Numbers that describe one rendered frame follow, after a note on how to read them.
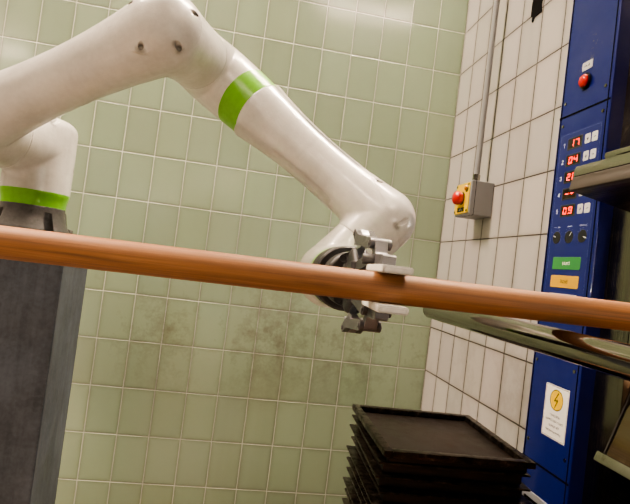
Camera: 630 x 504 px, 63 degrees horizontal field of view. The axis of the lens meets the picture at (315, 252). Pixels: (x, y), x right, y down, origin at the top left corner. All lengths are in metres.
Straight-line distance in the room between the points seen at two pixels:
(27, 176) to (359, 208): 0.66
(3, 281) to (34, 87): 0.37
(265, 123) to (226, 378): 1.04
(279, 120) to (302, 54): 0.96
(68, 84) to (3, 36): 1.05
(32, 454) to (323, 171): 0.76
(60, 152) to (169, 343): 0.80
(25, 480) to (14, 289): 0.36
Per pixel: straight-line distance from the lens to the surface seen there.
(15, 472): 1.19
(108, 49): 0.89
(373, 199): 0.83
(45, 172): 1.16
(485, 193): 1.54
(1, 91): 1.00
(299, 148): 0.88
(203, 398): 1.77
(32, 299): 1.11
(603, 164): 0.94
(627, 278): 1.08
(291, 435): 1.82
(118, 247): 0.49
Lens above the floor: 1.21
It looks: 2 degrees up
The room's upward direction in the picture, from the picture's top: 7 degrees clockwise
